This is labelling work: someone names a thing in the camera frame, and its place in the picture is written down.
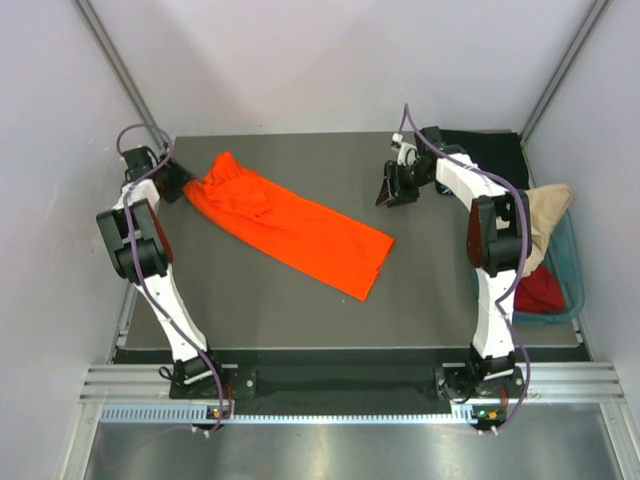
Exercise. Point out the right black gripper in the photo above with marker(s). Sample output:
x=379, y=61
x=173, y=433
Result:
x=398, y=192

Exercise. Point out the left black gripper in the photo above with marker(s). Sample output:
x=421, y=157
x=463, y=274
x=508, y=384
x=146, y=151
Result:
x=180, y=177

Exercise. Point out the orange t shirt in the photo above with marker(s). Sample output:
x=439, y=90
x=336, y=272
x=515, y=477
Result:
x=315, y=240

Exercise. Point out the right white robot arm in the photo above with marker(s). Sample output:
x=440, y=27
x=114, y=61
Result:
x=498, y=239

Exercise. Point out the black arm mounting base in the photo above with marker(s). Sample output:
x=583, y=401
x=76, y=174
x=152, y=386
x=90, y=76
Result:
x=311, y=381

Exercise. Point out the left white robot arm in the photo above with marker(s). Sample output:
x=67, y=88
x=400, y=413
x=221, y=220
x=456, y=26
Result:
x=141, y=254

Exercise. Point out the folded black t shirt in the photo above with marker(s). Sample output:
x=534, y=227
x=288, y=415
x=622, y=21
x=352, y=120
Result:
x=499, y=153

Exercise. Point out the beige t shirt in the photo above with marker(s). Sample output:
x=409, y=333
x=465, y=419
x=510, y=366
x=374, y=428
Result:
x=547, y=205

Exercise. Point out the red t shirt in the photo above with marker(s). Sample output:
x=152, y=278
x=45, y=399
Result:
x=539, y=293

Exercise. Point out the teal plastic laundry basket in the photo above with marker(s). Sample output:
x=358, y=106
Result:
x=562, y=259

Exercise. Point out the slotted grey cable duct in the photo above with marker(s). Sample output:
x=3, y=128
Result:
x=208, y=414

